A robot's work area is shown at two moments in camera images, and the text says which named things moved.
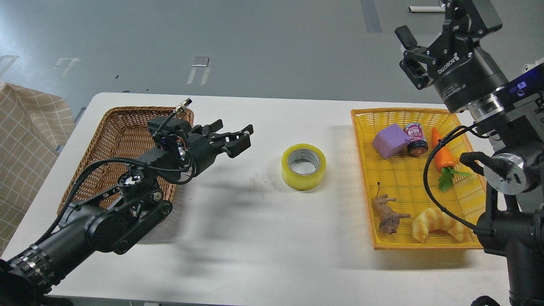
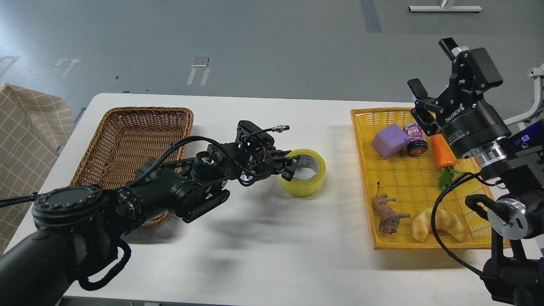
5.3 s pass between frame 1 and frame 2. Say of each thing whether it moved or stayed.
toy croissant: stayed
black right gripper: moved
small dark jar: stayed
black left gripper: moved
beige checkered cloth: stayed
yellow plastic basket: stayed
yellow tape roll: moved
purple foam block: stayed
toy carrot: stayed
